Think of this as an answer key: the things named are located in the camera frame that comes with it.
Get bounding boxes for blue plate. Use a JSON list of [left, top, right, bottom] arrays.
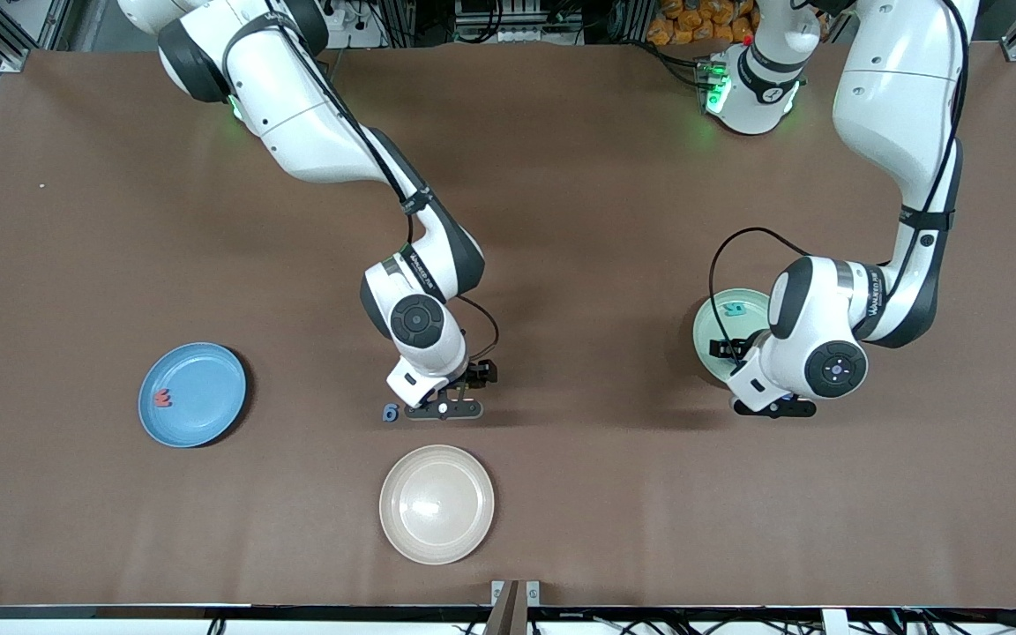
[[138, 342, 248, 449]]

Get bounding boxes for green plate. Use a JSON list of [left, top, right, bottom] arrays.
[[692, 288, 778, 389]]

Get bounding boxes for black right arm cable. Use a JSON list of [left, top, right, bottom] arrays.
[[261, 0, 502, 364]]

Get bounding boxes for beige plate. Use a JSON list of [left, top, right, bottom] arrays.
[[378, 444, 496, 566]]

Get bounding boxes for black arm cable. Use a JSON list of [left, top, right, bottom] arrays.
[[261, 0, 502, 364], [707, 0, 972, 355]]

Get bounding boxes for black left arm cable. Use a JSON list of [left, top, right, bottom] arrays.
[[707, 0, 972, 355]]

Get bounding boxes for long white power strip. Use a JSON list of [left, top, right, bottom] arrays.
[[471, 25, 583, 45]]

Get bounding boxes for orange snack bags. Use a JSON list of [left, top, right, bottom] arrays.
[[646, 0, 756, 47]]

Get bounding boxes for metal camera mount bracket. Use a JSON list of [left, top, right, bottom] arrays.
[[490, 579, 542, 635]]

